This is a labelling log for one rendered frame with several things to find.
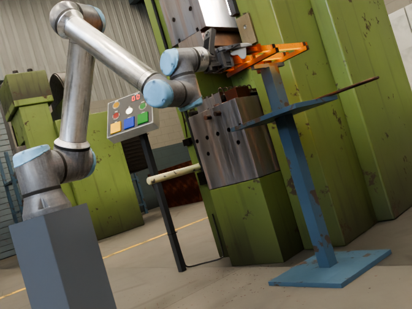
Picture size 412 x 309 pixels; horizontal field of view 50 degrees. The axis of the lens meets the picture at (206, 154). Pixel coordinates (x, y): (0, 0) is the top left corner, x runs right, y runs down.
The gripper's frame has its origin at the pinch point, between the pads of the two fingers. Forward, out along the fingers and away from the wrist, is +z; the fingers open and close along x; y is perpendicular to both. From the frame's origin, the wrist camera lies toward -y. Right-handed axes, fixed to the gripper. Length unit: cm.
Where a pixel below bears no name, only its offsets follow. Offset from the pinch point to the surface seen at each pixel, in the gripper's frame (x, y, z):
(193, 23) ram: -68, -41, 41
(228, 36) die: -68, -32, 65
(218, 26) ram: -61, -36, 53
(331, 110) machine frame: -30, 29, 89
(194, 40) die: -70, -32, 40
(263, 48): 1.4, 0.6, 12.8
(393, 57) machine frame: -33, 3, 183
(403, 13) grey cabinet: -191, -101, 565
